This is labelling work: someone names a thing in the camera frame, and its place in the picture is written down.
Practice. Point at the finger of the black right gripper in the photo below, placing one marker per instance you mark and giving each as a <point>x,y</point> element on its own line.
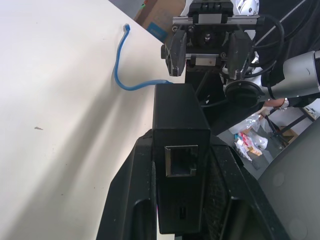
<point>240,55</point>
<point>176,55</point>

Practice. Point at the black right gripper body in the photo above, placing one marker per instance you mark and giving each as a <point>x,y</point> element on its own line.
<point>207,27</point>

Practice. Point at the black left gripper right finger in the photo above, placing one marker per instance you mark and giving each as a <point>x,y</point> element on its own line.
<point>240,200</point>

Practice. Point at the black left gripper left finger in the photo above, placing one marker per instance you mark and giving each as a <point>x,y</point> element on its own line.
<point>130,190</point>

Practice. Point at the small black box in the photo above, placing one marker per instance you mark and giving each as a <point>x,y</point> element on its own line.
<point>180,117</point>

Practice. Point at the brown cardboard box blue label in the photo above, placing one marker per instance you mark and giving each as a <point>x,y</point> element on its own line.
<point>160,17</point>

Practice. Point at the small open cardboard box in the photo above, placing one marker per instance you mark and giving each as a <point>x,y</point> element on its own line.
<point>287,133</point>

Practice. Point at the bystander bare hand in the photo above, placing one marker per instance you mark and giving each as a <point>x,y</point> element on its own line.
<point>271,103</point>

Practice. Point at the silver robot torso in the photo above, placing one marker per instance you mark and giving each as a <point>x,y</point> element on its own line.
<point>246,6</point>

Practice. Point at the grey curved panel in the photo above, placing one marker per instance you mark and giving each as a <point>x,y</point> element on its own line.
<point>295,187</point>

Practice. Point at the white bag of packaging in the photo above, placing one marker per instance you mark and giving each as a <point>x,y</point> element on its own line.
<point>252,145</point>

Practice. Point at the silver wristwatch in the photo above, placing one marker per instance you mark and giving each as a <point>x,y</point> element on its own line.
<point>284,104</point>

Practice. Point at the clear crumpled plastic bag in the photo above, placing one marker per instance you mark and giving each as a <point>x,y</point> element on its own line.
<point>255,121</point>

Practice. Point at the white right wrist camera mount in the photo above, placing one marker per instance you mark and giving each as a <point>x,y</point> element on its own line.
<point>261,83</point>

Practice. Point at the black metal stand frame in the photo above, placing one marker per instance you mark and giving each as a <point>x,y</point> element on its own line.
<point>275,130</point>

